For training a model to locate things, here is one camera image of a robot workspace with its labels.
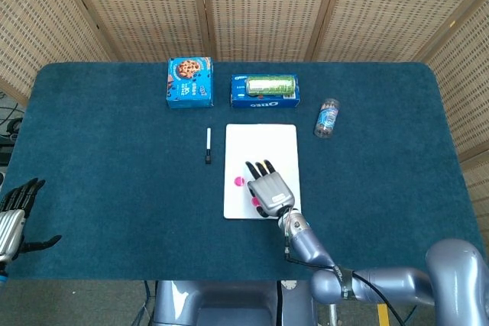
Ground black floor cables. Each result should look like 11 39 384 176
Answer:
0 91 26 140

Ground woven bamboo folding screen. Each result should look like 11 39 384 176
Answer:
0 0 489 208

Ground white magnetic whiteboard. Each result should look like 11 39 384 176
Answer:
222 123 303 221

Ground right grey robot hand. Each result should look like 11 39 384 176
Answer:
244 159 296 218

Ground green drink can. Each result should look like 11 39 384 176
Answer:
245 75 298 96

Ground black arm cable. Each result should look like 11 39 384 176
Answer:
284 222 406 326

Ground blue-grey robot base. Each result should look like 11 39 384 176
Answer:
151 279 318 326

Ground blue Oreo box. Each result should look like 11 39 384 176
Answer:
229 73 301 110

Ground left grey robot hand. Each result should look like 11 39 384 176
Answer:
0 177 62 266

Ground clear plastic snack jar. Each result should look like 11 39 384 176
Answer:
313 98 342 139

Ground blue carpet table mat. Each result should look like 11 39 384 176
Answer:
0 61 488 281

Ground blue chocolate chip cookie box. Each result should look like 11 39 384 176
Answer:
165 56 215 110

